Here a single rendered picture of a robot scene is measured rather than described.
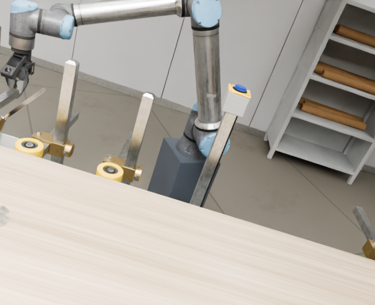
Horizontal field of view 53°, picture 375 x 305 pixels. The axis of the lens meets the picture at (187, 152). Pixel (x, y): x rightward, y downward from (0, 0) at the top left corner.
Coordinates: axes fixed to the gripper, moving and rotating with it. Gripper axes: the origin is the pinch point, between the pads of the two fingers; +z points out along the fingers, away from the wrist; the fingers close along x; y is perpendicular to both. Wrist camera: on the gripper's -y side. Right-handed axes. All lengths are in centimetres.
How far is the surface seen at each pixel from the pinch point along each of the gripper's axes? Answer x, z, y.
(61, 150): -31.0, -1.5, -29.4
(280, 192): -168, 87, 136
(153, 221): -67, -9, -58
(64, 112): -29.9, -15.3, -28.3
